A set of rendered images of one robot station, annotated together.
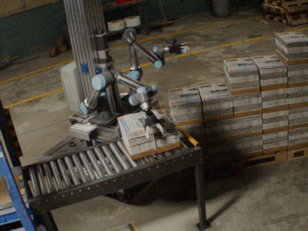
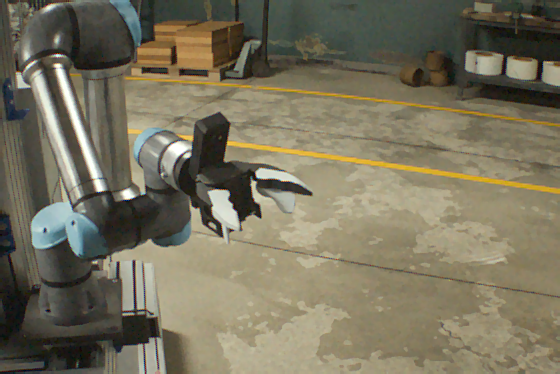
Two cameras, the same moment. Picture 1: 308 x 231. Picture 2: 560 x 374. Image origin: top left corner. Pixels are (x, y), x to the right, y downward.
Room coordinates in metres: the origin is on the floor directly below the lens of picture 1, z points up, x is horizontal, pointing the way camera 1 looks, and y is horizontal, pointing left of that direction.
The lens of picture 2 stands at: (3.22, -0.90, 1.56)
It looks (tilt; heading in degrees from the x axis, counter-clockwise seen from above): 23 degrees down; 39
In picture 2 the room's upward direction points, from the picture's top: straight up
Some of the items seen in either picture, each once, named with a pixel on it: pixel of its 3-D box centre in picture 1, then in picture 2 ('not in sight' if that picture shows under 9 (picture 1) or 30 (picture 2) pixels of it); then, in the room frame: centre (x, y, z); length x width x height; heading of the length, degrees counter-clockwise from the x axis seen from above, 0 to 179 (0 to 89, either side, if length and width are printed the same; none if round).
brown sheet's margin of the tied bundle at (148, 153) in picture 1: (136, 146); not in sight; (2.72, 0.17, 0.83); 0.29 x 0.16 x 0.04; 12
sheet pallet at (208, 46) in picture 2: not in sight; (190, 48); (8.06, 4.47, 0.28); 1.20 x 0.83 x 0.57; 107
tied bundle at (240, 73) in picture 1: (241, 75); not in sight; (3.52, -0.88, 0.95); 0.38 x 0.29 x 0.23; 176
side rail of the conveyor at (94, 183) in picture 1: (115, 182); not in sight; (2.40, 0.35, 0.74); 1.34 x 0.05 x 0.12; 107
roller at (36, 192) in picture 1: (34, 183); not in sight; (2.46, 0.98, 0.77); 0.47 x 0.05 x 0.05; 17
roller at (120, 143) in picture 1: (128, 155); not in sight; (2.70, 0.24, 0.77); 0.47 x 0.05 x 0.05; 17
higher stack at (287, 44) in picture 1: (295, 96); not in sight; (3.48, -1.47, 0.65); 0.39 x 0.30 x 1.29; 177
